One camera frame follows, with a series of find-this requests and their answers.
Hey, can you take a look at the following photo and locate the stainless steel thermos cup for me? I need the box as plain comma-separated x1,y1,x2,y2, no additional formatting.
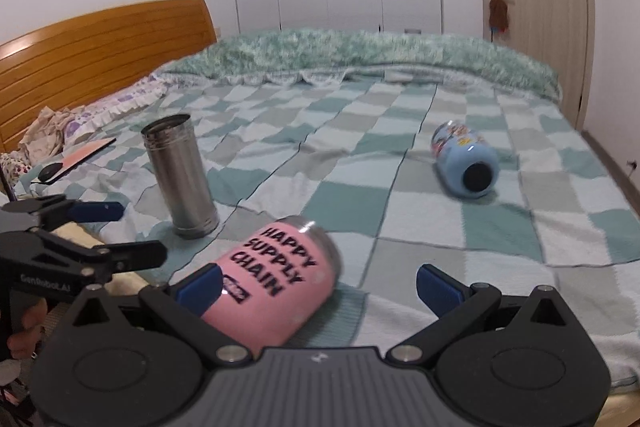
141,114,219,239

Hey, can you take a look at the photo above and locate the pink happy supply chain cup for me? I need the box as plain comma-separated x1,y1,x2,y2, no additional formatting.
203,216,342,355

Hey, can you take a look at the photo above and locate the green floral quilt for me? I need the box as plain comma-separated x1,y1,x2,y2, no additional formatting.
153,28,562,103

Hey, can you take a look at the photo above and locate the purple floral pillow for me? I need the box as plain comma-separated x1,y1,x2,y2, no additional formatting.
64,75,174,146

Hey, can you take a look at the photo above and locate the light blue cartoon cup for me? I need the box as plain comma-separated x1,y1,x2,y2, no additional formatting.
431,120,500,199

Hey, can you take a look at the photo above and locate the wooden bed headboard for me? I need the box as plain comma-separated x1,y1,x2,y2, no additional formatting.
1,0,217,152

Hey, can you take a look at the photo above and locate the black computer mouse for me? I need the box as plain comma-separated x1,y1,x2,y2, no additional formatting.
38,161,63,183

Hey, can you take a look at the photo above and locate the beige crumpled cloth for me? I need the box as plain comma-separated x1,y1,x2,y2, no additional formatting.
18,105,85,166

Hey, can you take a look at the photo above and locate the hand holding other gripper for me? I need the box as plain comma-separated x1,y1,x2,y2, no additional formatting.
6,298,48,360

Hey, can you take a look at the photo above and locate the checkered green bed blanket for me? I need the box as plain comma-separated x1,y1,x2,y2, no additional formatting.
17,78,639,389

